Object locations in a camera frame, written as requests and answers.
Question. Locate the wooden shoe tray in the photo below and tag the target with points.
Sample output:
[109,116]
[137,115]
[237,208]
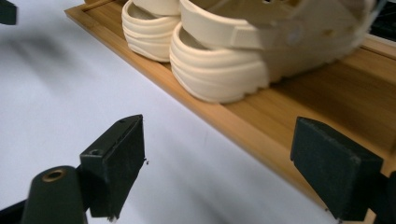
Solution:
[323,102]

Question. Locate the beige foam clog shoe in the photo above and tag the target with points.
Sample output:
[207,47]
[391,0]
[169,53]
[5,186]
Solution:
[236,68]
[149,37]

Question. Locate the dark background object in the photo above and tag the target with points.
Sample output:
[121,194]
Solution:
[384,21]

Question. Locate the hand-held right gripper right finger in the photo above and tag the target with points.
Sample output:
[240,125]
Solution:
[336,168]

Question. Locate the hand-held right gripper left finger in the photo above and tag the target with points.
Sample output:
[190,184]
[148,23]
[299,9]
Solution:
[115,168]

